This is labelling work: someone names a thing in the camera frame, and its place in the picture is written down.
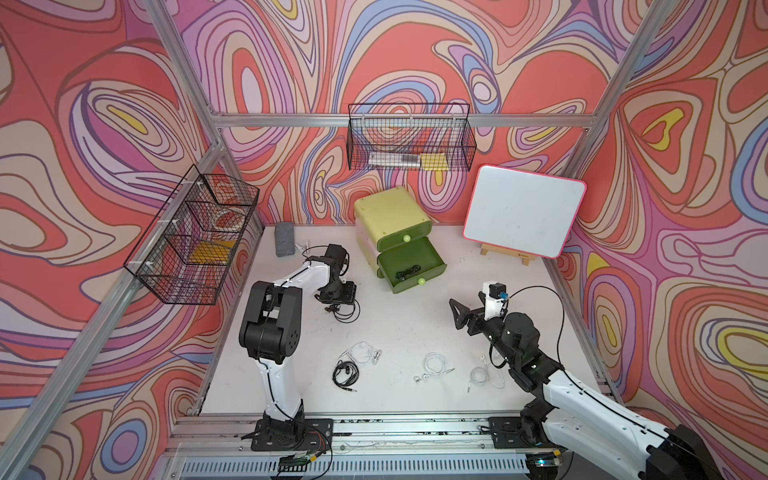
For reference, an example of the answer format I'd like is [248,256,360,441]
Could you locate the white earphones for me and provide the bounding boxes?
[466,354,506,392]
[413,352,455,383]
[339,341,382,367]

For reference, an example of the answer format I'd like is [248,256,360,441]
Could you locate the black earphones with silver buds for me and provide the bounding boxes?
[395,264,421,282]

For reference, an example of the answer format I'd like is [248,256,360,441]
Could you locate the black earphones front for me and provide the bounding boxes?
[331,360,360,392]

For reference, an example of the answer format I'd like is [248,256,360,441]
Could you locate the green yellow drawer cabinet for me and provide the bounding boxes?
[354,187,447,294]

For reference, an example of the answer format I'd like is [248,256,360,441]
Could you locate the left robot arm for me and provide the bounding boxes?
[238,244,360,455]

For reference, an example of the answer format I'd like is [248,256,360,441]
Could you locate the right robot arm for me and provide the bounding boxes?
[449,297,721,479]

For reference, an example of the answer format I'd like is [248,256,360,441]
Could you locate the grey whiteboard eraser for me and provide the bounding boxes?
[274,222,296,258]

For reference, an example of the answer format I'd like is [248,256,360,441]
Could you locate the wooden whiteboard easel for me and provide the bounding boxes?
[480,243,538,266]

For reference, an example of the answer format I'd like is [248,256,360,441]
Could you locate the pink framed whiteboard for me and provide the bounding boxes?
[463,165,587,259]

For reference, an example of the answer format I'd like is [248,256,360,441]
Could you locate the yellow item in left basket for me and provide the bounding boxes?
[187,241,235,265]

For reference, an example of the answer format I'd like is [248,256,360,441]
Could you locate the yellow item in basket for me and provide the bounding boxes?
[187,241,235,265]
[419,153,450,171]

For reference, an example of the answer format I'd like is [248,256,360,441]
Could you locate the green circuit board right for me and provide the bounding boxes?
[526,452,562,469]

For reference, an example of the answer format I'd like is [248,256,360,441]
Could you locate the green circuit board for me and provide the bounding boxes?
[526,452,562,469]
[278,455,317,472]

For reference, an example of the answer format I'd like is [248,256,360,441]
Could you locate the yellow item in back basket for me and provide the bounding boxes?
[419,153,450,171]

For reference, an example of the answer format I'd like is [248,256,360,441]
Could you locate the green circuit board left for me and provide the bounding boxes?
[278,455,317,472]

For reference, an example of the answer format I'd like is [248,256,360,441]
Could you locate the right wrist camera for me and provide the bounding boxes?
[480,281,509,321]

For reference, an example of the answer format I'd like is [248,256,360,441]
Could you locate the left wire basket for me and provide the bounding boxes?
[123,166,260,305]

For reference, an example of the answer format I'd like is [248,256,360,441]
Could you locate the wire basket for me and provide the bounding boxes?
[346,100,477,172]
[123,166,260,305]

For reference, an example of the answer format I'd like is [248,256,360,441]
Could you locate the back wire basket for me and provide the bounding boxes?
[346,100,477,172]

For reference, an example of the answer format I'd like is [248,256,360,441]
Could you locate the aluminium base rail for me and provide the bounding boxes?
[152,412,572,479]

